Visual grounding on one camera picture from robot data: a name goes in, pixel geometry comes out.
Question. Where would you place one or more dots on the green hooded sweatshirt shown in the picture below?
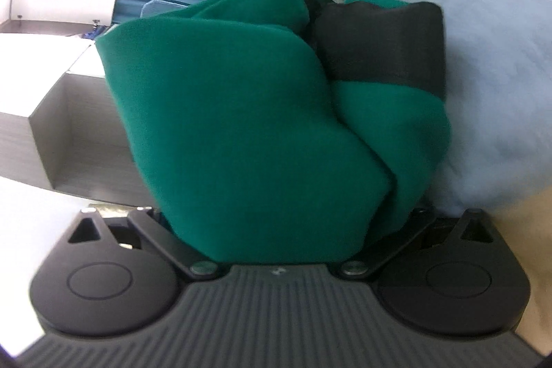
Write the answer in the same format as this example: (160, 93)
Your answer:
(283, 131)

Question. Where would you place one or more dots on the patchwork pastel quilt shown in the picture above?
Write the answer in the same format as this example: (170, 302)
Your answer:
(499, 160)

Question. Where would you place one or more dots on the blue upholstered chair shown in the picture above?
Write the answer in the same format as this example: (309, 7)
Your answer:
(158, 7)

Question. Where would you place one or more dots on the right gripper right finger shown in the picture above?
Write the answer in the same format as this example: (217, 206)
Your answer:
(377, 251)

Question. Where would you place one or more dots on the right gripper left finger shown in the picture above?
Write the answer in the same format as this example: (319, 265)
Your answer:
(152, 224)

